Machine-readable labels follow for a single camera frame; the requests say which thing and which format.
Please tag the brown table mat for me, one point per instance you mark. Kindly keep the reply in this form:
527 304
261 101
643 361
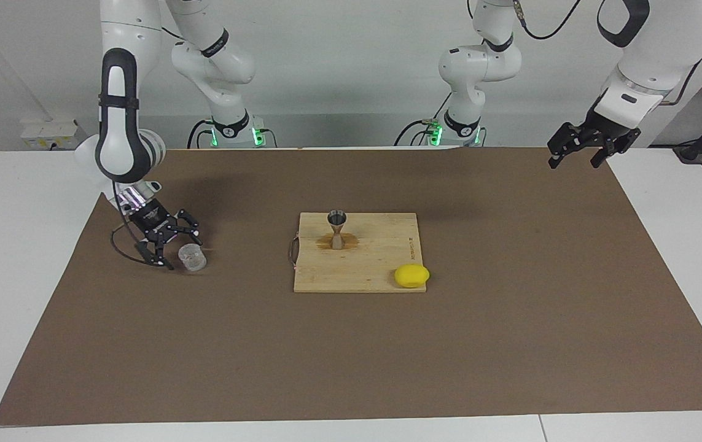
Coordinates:
350 356

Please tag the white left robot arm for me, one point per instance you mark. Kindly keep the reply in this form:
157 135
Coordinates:
664 49

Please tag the yellow lemon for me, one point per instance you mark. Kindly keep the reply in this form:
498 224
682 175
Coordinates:
412 275

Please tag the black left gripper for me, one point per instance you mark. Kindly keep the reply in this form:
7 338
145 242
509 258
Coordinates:
605 135

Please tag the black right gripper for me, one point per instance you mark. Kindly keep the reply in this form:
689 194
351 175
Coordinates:
149 220

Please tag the wooden cutting board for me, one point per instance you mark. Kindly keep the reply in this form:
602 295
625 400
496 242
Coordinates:
369 264

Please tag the clear glass cup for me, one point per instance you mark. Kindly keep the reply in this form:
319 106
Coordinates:
192 258

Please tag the white power strip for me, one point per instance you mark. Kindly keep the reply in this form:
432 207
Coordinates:
56 134

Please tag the steel double jigger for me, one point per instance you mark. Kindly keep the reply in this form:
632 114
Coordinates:
338 236

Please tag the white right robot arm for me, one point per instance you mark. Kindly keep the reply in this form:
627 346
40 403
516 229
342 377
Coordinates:
120 141

